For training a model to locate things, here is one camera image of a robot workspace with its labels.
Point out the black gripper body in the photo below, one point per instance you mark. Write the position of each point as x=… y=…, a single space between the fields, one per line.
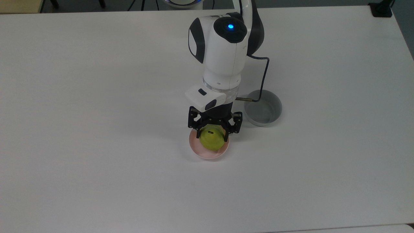
x=216 y=114

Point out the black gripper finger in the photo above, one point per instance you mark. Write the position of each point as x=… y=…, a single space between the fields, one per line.
x=194 y=120
x=235 y=124

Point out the green pear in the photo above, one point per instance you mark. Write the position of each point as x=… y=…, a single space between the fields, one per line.
x=211 y=140

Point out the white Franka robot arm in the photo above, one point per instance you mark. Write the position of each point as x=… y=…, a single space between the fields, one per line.
x=223 y=51

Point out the grey bowl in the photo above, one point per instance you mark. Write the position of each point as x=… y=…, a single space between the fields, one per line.
x=265 y=111

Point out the pink bowl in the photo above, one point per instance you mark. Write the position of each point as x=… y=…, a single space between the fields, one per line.
x=209 y=153

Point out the black tripod legs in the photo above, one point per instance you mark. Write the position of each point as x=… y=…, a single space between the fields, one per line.
x=141 y=4

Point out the black furniture leg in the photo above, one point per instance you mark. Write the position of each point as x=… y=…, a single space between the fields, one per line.
x=101 y=3
x=54 y=3

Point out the black table clamp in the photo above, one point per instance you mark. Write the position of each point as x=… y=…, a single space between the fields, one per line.
x=381 y=9

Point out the yellow wooden furniture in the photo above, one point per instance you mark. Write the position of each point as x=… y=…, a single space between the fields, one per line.
x=19 y=5

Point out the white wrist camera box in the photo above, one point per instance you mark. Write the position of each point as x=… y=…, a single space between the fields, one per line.
x=202 y=97

